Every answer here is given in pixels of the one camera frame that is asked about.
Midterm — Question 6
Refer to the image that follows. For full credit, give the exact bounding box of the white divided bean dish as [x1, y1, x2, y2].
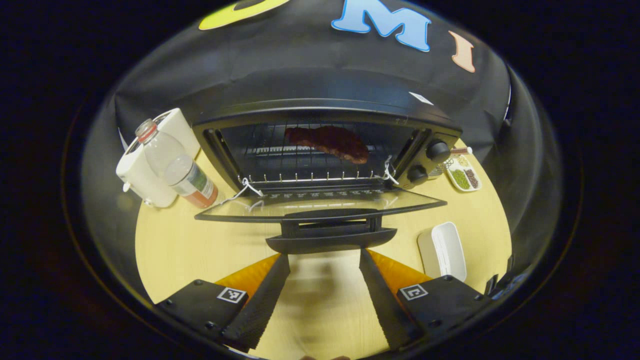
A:
[445, 154, 483, 193]

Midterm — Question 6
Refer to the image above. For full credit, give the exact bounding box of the white string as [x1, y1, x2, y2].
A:
[220, 176, 264, 206]
[382, 155, 401, 186]

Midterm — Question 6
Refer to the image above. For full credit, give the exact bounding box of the white toaster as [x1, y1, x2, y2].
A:
[116, 107, 202, 208]

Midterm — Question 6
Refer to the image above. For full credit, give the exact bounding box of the red meat piece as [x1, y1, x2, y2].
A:
[284, 125, 371, 165]

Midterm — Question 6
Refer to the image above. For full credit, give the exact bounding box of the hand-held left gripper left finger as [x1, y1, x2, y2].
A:
[155, 252, 292, 352]

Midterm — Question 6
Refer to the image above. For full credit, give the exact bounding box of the black electric oven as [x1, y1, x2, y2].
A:
[191, 67, 463, 255]

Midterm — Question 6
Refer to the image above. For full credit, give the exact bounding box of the white rectangular tray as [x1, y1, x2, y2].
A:
[417, 221, 468, 283]

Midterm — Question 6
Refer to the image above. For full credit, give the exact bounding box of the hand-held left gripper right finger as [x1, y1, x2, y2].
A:
[358, 247, 493, 351]

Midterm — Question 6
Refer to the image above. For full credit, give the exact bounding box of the clear plastic bottle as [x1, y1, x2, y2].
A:
[135, 118, 219, 209]

